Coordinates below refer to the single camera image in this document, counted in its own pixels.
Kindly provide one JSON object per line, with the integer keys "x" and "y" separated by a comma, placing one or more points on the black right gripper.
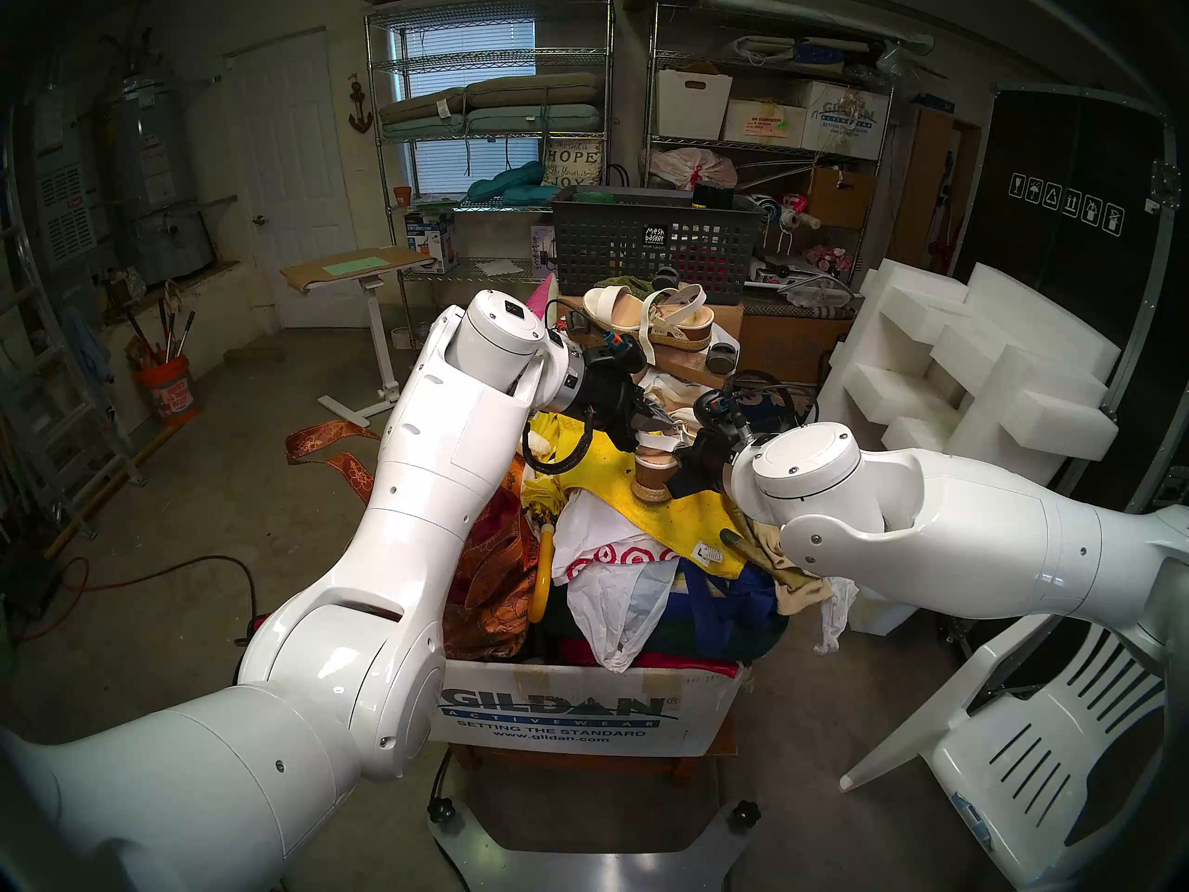
{"x": 720, "y": 426}

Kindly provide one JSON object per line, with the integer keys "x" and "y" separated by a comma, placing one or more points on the large Gildan cardboard box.
{"x": 557, "y": 714}

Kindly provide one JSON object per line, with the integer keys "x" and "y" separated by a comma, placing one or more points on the white labelled cardboard box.
{"x": 762, "y": 124}

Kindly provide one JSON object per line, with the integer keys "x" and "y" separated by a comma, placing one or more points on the white Target plastic bag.
{"x": 613, "y": 611}

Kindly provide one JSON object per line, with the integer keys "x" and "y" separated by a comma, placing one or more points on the teal cushion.
{"x": 506, "y": 182}

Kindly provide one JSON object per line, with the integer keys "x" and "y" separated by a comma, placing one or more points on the grey water heater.
{"x": 163, "y": 184}

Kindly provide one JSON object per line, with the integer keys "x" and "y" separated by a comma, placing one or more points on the white foam packing block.
{"x": 966, "y": 360}

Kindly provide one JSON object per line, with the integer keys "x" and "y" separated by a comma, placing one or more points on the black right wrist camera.
{"x": 697, "y": 477}

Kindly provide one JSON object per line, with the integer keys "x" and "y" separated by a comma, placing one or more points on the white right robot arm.
{"x": 975, "y": 528}

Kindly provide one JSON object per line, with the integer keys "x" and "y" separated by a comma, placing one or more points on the orange brocade fabric strip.
{"x": 320, "y": 435}

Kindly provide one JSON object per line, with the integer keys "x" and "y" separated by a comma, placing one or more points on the brown cardboard storage box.
{"x": 841, "y": 198}

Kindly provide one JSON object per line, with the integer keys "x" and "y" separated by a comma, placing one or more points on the red orange floral bag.
{"x": 488, "y": 583}

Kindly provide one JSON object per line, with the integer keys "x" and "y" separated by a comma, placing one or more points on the low brown wooden cabinet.
{"x": 790, "y": 351}

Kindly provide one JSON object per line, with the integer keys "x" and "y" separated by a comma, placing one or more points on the blue fabric bag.
{"x": 715, "y": 611}

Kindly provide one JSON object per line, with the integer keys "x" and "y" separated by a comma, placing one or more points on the magenta cloth piece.
{"x": 537, "y": 295}

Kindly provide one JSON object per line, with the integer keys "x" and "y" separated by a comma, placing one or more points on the grey metal ladder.
{"x": 56, "y": 407}

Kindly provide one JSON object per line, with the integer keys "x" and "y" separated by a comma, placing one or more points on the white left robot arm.
{"x": 418, "y": 491}

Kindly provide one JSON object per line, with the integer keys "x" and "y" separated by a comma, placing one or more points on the black flight case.
{"x": 1068, "y": 156}

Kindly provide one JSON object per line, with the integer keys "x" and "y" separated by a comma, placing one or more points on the yellow terry towel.
{"x": 594, "y": 463}

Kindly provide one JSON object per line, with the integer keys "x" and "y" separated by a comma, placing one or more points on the sage green seat cushion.
{"x": 539, "y": 119}

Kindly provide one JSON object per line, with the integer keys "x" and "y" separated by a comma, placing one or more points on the window with white blinds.
{"x": 455, "y": 161}

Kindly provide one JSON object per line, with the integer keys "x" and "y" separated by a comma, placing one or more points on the yellow folded umbrella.
{"x": 542, "y": 574}

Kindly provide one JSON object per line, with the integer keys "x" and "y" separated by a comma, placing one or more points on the khaki seat cushion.
{"x": 529, "y": 89}

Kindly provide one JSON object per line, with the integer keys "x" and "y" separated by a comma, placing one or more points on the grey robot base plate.
{"x": 594, "y": 872}

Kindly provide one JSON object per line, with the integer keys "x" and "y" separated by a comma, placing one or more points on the tan green-tipped work glove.
{"x": 790, "y": 583}

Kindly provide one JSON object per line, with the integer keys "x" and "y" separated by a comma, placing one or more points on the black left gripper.
{"x": 613, "y": 388}

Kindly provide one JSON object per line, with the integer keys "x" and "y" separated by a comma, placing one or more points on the black plastic mesh basket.
{"x": 604, "y": 249}

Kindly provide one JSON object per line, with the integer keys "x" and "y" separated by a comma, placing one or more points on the white panel door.
{"x": 293, "y": 175}

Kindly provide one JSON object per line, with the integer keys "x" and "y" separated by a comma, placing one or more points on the grey furnace cabinet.
{"x": 70, "y": 212}

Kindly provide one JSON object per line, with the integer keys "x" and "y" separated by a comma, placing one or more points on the brown anchor wall decoration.
{"x": 360, "y": 114}

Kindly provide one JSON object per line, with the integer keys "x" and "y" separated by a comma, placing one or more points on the crumpled white plastic scrap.
{"x": 836, "y": 611}

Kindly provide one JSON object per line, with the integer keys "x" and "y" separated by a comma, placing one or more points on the pink white plastic bag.
{"x": 692, "y": 165}

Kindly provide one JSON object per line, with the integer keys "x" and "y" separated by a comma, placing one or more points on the blue white product box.
{"x": 432, "y": 240}

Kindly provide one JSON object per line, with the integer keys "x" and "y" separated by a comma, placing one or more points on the white plastic chair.
{"x": 1003, "y": 769}

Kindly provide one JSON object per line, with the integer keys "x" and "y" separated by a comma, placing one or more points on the tan cardboard box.
{"x": 729, "y": 319}

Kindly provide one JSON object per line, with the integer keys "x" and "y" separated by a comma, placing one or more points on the HOPE word sign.
{"x": 571, "y": 156}

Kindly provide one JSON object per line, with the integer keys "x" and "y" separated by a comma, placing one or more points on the small Gildan cardboard box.
{"x": 845, "y": 119}

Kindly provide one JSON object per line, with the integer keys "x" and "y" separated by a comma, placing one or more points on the white rolling overbed table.
{"x": 358, "y": 266}

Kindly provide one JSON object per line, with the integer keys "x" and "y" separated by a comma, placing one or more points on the orange plastic bucket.
{"x": 167, "y": 393}

